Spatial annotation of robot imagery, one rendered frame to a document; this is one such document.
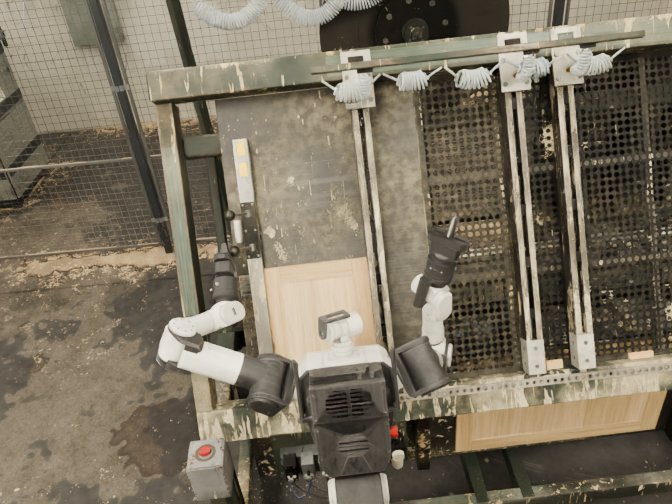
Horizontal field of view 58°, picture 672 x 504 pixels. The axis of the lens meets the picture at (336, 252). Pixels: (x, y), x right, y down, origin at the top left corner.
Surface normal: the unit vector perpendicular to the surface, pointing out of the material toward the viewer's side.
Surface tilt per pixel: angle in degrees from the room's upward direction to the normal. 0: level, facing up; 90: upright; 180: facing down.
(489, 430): 90
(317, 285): 60
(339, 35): 90
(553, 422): 90
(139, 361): 0
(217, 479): 90
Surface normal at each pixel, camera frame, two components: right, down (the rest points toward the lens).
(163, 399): -0.09, -0.81
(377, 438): 0.07, 0.44
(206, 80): 0.02, 0.08
